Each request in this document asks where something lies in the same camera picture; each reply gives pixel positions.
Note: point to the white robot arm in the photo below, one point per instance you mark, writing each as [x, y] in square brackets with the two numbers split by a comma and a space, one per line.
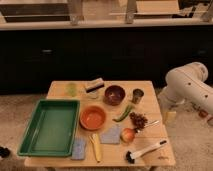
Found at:
[187, 83]

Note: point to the yellow banana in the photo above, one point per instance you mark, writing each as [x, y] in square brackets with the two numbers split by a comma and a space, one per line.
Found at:
[95, 140]

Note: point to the red apple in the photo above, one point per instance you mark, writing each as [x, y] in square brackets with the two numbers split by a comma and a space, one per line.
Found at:
[127, 135]

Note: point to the blue sponge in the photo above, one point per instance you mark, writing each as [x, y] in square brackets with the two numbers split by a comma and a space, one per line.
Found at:
[78, 152]

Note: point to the bunch of dark grapes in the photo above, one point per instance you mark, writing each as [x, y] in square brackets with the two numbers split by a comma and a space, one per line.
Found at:
[138, 120]

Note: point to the grey folded cloth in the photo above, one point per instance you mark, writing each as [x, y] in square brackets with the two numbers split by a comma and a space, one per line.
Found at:
[111, 136]

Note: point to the light green cup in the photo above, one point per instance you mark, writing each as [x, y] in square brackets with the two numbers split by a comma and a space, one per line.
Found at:
[71, 89]

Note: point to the green plastic tray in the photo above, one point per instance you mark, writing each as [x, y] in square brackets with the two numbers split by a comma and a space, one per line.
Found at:
[51, 129]

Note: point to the white handled black brush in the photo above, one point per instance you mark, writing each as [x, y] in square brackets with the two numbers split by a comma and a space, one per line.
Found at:
[131, 156]

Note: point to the dark red bowl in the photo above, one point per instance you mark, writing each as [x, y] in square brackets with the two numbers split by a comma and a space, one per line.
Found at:
[114, 95]

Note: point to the black white board eraser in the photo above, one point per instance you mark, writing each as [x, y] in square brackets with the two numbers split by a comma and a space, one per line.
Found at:
[93, 85]

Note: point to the orange bowl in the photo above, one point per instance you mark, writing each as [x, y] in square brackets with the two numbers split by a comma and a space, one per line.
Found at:
[92, 118]

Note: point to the metal spoon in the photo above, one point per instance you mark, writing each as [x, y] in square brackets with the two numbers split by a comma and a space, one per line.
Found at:
[137, 130]

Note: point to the clear small bowl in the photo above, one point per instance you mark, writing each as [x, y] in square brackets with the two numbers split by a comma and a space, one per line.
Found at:
[94, 94]

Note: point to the wooden table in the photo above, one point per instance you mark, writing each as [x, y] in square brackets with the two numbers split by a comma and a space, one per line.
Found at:
[114, 156]

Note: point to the metal cup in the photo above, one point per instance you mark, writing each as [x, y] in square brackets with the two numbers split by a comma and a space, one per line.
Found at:
[137, 96]

